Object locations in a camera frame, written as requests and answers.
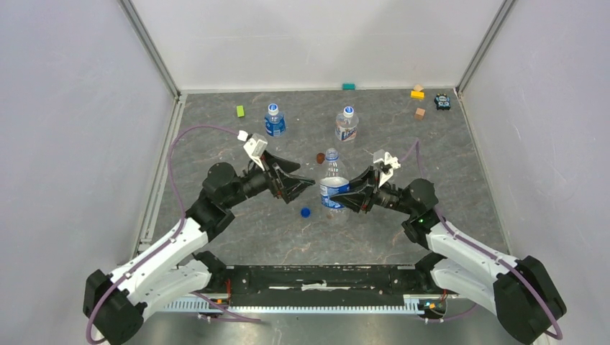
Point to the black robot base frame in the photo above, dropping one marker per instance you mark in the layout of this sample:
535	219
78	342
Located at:
342	285

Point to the white slotted cable duct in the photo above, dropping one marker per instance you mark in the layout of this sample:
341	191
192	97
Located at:
409	306

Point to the red label clear bottle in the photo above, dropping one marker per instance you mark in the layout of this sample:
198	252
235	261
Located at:
346	129

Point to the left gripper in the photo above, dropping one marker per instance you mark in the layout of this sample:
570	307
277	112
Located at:
290	187

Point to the blue label Pocari bottle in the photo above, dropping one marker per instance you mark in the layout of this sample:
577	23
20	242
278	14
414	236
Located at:
275	126

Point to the white blue Pocari cap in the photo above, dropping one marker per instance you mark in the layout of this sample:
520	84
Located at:
273	109

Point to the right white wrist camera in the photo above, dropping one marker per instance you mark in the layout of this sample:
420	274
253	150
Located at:
385	163

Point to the yellow block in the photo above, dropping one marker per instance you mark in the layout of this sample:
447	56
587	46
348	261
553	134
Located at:
417	95

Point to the solid blue bottle cap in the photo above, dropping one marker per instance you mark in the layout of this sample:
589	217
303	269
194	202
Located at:
305	212

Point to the Pepsi label clear bottle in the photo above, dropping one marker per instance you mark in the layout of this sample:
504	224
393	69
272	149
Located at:
333	180

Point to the black blue toy car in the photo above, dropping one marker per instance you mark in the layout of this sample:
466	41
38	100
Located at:
442	102

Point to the tan cube block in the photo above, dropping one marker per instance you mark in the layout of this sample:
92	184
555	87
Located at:
419	114

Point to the white blue bottle cap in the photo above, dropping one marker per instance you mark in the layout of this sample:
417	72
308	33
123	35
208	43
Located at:
348	112

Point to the green block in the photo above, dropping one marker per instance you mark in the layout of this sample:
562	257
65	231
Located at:
240	111

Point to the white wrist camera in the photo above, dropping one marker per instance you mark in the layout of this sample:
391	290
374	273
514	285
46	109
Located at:
254	145
385	163

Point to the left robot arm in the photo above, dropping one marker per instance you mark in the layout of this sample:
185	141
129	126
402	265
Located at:
117	304

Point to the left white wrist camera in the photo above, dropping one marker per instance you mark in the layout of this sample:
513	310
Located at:
254	145

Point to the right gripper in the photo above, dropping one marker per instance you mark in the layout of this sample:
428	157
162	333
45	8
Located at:
362	200

